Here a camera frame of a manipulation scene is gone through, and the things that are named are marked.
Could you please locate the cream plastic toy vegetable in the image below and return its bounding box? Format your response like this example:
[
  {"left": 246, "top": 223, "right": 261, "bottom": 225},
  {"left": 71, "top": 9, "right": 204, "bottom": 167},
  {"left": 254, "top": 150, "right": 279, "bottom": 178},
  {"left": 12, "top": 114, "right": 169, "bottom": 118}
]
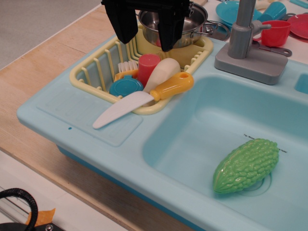
[{"left": 143, "top": 58, "right": 181, "bottom": 93}]

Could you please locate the yellow plastic dish rack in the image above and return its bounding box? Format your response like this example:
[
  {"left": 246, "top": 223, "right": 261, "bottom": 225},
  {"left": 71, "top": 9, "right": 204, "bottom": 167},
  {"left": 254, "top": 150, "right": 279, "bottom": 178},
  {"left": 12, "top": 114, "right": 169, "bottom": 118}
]
[{"left": 69, "top": 25, "right": 214, "bottom": 103}]

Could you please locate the orange dish brush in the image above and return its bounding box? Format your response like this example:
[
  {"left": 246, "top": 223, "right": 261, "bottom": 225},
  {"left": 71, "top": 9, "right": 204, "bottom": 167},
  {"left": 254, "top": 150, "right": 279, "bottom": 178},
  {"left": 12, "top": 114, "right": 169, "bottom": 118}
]
[{"left": 114, "top": 60, "right": 138, "bottom": 82}]

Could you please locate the light blue toy sink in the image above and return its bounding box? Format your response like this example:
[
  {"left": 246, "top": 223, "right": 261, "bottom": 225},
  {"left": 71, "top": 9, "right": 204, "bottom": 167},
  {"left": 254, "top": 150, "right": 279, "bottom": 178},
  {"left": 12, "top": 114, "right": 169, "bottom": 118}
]
[{"left": 17, "top": 42, "right": 308, "bottom": 231}]

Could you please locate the blue plastic plate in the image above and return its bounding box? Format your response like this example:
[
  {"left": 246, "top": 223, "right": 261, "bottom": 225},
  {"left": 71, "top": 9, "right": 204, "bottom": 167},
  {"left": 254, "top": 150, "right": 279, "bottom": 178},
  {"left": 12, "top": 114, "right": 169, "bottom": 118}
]
[{"left": 216, "top": 0, "right": 262, "bottom": 26}]

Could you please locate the green toy bitter melon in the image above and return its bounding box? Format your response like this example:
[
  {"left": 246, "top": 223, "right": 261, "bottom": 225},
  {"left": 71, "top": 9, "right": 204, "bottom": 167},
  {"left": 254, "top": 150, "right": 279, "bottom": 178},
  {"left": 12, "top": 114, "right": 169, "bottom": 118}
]
[{"left": 213, "top": 138, "right": 280, "bottom": 194}]

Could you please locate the blue plastic cup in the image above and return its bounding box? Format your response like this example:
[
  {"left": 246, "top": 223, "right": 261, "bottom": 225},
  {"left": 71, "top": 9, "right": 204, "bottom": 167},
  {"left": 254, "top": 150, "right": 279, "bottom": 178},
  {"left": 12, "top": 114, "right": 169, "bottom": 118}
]
[{"left": 257, "top": 1, "right": 286, "bottom": 22}]

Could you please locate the silver metal pot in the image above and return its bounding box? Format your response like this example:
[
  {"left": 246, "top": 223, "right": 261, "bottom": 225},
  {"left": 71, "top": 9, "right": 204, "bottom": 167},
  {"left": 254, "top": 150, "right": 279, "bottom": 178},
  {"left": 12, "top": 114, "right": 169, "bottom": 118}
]
[{"left": 138, "top": 3, "right": 218, "bottom": 49}]

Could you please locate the blue plastic lid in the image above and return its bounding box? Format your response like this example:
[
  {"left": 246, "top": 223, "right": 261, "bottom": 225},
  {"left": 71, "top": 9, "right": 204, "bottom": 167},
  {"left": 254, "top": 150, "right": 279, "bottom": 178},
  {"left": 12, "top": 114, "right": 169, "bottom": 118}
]
[{"left": 109, "top": 75, "right": 143, "bottom": 97}]

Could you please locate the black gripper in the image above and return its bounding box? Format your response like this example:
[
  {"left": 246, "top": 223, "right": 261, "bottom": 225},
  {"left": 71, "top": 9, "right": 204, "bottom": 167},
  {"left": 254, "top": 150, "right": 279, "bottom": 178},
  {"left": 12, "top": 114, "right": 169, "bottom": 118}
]
[{"left": 101, "top": 0, "right": 194, "bottom": 51}]

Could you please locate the red plastic plate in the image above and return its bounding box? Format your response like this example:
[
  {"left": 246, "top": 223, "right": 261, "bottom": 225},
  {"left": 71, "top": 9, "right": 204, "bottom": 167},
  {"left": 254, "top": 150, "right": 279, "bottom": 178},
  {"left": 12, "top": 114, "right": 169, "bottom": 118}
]
[{"left": 287, "top": 13, "right": 308, "bottom": 39}]

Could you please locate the orange tape piece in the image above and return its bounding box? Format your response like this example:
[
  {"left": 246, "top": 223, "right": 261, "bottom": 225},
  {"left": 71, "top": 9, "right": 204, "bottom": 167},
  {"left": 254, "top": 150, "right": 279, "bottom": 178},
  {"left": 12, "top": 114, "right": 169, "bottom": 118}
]
[{"left": 35, "top": 208, "right": 56, "bottom": 227}]

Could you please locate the grey toy faucet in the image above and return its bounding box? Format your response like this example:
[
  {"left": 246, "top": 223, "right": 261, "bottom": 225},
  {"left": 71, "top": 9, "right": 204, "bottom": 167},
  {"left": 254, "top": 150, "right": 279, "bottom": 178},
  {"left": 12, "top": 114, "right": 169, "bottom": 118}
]
[{"left": 214, "top": 0, "right": 288, "bottom": 85}]

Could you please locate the black cable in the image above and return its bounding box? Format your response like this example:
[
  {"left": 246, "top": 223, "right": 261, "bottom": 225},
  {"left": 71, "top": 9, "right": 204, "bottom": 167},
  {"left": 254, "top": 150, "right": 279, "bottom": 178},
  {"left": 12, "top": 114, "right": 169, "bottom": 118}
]
[{"left": 0, "top": 188, "right": 39, "bottom": 231}]

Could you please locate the grey toy utensil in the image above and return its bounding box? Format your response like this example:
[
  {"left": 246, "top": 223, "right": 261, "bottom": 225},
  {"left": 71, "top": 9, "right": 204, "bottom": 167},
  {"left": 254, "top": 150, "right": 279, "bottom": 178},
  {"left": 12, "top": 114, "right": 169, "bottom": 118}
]
[{"left": 252, "top": 40, "right": 293, "bottom": 57}]

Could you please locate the red plastic cylinder cup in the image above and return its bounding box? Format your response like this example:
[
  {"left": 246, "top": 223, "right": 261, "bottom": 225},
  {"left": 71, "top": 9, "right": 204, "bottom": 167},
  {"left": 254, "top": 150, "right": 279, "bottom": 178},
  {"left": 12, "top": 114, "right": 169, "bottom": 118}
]
[{"left": 137, "top": 54, "right": 161, "bottom": 87}]

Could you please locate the toy knife with orange handle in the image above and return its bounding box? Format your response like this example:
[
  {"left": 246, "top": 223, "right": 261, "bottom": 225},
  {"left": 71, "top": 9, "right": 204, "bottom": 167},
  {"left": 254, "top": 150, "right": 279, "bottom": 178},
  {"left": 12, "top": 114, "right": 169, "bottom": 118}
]
[{"left": 92, "top": 72, "right": 194, "bottom": 129}]

